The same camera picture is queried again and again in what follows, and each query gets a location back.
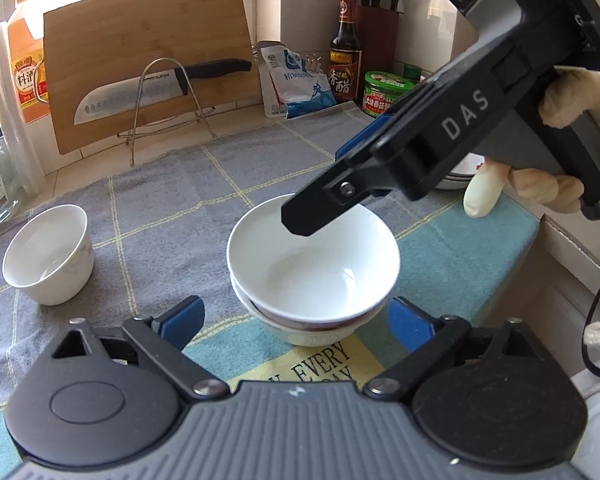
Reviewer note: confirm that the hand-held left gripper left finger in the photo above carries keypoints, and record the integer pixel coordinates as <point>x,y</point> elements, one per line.
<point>180,325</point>

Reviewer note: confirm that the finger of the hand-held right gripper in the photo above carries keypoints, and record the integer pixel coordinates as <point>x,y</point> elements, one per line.
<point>367,135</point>
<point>325,205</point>

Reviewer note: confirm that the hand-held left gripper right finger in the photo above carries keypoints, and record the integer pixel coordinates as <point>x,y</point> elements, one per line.
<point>405,322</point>

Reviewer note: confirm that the white pink floral bowl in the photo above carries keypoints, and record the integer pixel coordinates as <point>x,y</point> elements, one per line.
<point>45,260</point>
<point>305,337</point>
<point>320,270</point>

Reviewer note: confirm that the white fruit print plate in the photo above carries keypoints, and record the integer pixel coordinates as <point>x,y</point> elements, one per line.
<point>472,169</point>
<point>450,185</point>

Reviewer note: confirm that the person's right hand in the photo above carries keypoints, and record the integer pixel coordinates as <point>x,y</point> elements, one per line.
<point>575,95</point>

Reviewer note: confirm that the green lid sauce jar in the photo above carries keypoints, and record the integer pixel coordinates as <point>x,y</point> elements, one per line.
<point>385,95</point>

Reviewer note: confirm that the dark vinegar bottle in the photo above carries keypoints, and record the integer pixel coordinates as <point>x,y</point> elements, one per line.
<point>344,70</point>

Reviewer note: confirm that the white and blue salt bag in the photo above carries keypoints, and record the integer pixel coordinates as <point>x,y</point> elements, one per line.
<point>292,85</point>

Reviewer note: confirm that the dark red knife block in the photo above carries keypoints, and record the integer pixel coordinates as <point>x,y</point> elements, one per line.
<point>377,40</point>

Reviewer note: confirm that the grey checked table cloth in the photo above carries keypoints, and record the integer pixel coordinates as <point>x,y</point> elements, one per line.
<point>155,210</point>

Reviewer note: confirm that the wooden cutting board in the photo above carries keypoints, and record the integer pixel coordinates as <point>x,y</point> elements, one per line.
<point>130,35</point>

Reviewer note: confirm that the translucent plastic roll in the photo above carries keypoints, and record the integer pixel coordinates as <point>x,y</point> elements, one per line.
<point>15,125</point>

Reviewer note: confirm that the orange cooking oil bottle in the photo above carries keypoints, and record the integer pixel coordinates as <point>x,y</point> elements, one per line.
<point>27,60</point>

